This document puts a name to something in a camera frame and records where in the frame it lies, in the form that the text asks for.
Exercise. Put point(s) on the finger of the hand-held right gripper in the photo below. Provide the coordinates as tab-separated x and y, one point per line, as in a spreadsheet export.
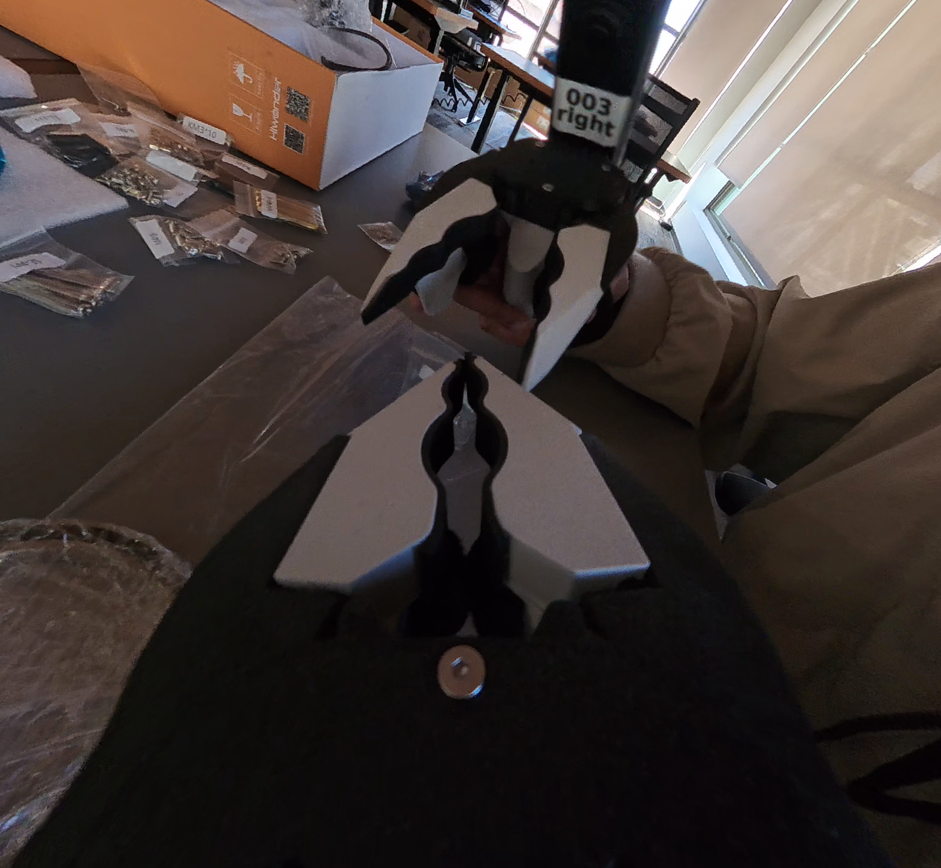
577	280
441	221

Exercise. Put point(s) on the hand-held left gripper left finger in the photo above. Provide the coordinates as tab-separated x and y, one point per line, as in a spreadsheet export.
353	515

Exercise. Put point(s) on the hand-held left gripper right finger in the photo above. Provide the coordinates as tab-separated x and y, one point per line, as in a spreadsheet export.
566	515

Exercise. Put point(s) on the small clear screw bag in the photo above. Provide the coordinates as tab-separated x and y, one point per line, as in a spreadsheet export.
464	430

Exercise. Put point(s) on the person's right forearm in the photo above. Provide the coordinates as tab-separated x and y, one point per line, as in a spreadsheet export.
772	339

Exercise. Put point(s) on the dark grey desk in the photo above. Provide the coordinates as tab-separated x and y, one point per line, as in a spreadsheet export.
147	368

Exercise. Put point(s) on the person's right hand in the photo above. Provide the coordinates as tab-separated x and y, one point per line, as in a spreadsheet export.
500	316

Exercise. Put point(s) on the black foil bag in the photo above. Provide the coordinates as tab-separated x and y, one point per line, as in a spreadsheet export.
423	184

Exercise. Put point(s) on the small labelled screw bag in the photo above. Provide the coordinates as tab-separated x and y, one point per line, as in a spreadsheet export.
381	236
59	287

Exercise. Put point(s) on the black mesh office chair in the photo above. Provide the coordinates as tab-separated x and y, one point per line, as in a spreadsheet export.
669	118

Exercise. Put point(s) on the large clear plastic bag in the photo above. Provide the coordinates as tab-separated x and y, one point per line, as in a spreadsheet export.
257	405

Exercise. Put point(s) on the beige roller blind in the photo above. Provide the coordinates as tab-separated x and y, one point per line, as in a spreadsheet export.
845	184
772	37

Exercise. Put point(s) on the pile of small screw bags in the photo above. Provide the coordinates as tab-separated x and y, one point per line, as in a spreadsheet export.
184	184

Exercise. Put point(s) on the person's beige jacket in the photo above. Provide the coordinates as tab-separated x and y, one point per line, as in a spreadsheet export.
845	588

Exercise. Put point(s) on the plastic-wrapped round bearing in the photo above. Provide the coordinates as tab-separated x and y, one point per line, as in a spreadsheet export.
73	625

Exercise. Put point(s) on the orange and white cardboard box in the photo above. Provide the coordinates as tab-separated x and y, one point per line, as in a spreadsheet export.
147	37

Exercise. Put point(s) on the white foam sheet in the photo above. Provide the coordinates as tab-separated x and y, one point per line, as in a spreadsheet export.
44	199

